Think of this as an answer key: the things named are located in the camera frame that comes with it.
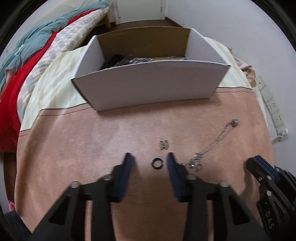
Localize silver charm jewelry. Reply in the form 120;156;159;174
168;56;187;60

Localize white power strip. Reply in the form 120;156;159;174
255;76;288;144

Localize pink and striped table cloth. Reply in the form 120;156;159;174
15;39;273;240

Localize small silver earrings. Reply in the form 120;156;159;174
159;140;169;151

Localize red bed sheet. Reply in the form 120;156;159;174
1;9;98;153

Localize brown checkered cloth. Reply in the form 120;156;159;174
233;56;256;88

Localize white cardboard box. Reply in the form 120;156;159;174
72;27;230;111

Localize black fitness band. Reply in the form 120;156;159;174
100;54;130;70

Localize teal blue blanket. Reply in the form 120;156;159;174
1;1;109;86

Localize white door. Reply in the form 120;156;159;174
115;0;166;24

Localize silver pendant necklace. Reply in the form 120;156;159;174
179;119;239;172

